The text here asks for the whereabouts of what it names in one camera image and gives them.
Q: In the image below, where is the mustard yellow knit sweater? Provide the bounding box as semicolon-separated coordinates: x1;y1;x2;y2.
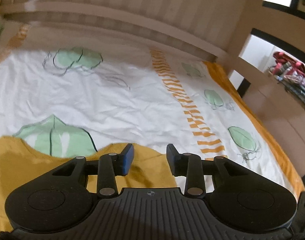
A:
0;136;177;232

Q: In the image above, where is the pile of clothes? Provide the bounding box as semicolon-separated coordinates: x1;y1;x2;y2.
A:
268;51;305;108

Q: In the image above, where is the white leaf print bedsheet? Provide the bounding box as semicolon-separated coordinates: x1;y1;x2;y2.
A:
0;19;305;196

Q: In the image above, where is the beige wooden cabinet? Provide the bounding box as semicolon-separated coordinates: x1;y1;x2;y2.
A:
227;4;305;178

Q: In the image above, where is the beige wooden headboard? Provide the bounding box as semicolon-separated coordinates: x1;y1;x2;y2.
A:
0;0;250;60

